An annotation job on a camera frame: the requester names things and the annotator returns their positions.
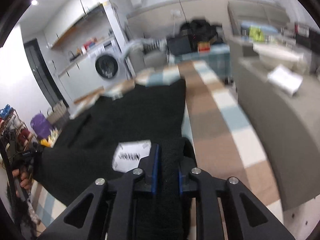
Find woven black-beige laundry basket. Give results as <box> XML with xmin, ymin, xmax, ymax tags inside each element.
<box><xmin>47</xmin><ymin>100</ymin><xmax>69</xmax><ymax>125</ymax></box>

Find white grey clothes on sofa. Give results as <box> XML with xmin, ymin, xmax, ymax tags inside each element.
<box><xmin>121</xmin><ymin>38</ymin><xmax>168</xmax><ymax>60</ymax></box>

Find white lower cabinets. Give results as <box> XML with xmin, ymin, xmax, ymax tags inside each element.
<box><xmin>55</xmin><ymin>55</ymin><xmax>106</xmax><ymax>103</ymax></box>

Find teal plaid side table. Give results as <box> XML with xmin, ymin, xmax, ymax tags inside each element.
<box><xmin>174</xmin><ymin>44</ymin><xmax>232</xmax><ymax>83</ymax></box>

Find black laptop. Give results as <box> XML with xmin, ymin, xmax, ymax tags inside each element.
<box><xmin>167</xmin><ymin>36</ymin><xmax>192</xmax><ymax>56</ymax></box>

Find wooden shoe rack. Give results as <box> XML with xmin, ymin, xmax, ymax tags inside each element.
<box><xmin>1</xmin><ymin>104</ymin><xmax>34</xmax><ymax>161</ymax></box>

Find purple bag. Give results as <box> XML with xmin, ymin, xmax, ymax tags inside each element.
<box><xmin>30</xmin><ymin>113</ymin><xmax>53</xmax><ymax>139</ymax></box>

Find black clothes pile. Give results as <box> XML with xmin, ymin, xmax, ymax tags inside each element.
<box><xmin>179</xmin><ymin>19</ymin><xmax>225</xmax><ymax>51</ymax></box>

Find plaid checkered bed cover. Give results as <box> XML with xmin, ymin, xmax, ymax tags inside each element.
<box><xmin>30</xmin><ymin>60</ymin><xmax>284</xmax><ymax>233</ymax></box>

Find black knit sweater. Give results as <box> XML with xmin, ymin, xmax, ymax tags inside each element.
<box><xmin>33</xmin><ymin>79</ymin><xmax>195</xmax><ymax>239</ymax></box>

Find yellow-green cloth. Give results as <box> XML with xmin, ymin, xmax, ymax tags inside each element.
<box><xmin>249</xmin><ymin>25</ymin><xmax>265</xmax><ymax>42</ymax></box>

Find person's left hand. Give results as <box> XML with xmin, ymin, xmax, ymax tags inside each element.
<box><xmin>12</xmin><ymin>166</ymin><xmax>32</xmax><ymax>191</ymax></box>

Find white front-load washing machine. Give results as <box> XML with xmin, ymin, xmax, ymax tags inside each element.
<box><xmin>87</xmin><ymin>38</ymin><xmax>131</xmax><ymax>86</ymax></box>

